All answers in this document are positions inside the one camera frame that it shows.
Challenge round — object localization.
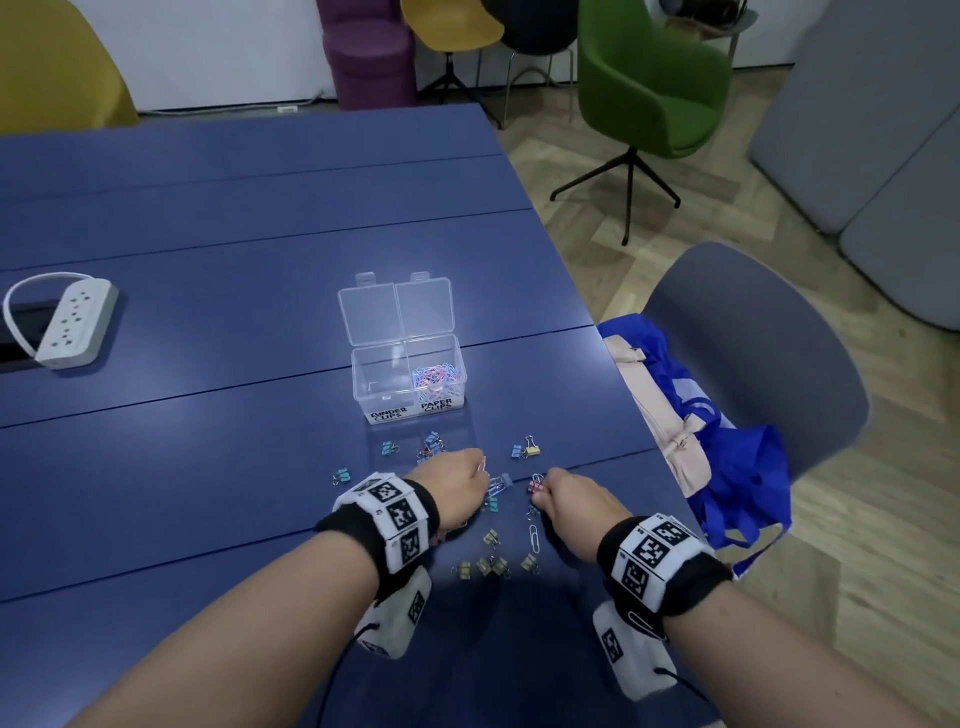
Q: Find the purple stool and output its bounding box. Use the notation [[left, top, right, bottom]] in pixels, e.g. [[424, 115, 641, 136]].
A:
[[316, 0, 418, 112]]

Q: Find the green chair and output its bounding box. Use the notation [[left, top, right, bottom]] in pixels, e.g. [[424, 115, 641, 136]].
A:
[[549, 0, 733, 247]]

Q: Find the black camera cable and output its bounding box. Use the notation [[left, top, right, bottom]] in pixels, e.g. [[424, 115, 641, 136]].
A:
[[314, 626, 376, 728], [652, 667, 710, 706]]

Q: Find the clear two-compartment plastic box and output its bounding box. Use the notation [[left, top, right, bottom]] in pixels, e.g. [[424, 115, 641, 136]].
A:
[[337, 271, 468, 427]]

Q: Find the person's right forearm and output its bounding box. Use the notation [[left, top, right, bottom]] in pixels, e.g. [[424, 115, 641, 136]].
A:
[[663, 581, 939, 728]]

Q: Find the dark chair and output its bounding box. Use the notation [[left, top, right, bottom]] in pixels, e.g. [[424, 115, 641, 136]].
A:
[[479, 0, 580, 125]]

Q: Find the small heap of paper clips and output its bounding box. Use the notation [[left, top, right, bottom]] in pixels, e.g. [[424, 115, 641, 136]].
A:
[[408, 362, 461, 395]]

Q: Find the person's right hand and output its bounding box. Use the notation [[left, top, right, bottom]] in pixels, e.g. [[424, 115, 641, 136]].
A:
[[528, 467, 635, 564]]

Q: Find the grey sofa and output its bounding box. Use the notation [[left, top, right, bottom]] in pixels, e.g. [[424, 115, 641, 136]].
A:
[[749, 0, 960, 331]]

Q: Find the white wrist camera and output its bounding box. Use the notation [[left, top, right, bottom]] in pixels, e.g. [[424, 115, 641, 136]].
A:
[[352, 566, 434, 660], [592, 599, 679, 703]]

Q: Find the person's left hand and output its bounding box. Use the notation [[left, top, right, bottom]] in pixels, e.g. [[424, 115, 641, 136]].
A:
[[404, 448, 493, 535]]

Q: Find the black table cable tray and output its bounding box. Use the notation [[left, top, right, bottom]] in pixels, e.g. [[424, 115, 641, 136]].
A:
[[0, 301, 61, 374]]

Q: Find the black marker wristband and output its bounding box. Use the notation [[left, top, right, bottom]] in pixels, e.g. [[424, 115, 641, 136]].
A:
[[314, 472, 442, 601], [596, 513, 734, 639]]

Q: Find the yellow chair with black legs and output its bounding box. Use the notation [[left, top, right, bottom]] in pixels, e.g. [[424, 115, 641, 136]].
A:
[[399, 0, 505, 129]]

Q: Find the large yellow chair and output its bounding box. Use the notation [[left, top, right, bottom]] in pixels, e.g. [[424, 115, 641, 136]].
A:
[[0, 0, 142, 136]]

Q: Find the person's left forearm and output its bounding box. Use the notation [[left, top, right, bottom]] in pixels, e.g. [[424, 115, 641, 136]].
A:
[[67, 536, 380, 728]]

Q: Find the group of pastel binder clips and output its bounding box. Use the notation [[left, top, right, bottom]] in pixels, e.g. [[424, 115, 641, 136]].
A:
[[329, 431, 543, 580]]

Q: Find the blue bag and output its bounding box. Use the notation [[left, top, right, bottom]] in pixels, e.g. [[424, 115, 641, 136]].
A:
[[597, 314, 793, 579]]

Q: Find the grey metal chair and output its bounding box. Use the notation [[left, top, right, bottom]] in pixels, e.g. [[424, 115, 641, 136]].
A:
[[659, 0, 760, 69]]

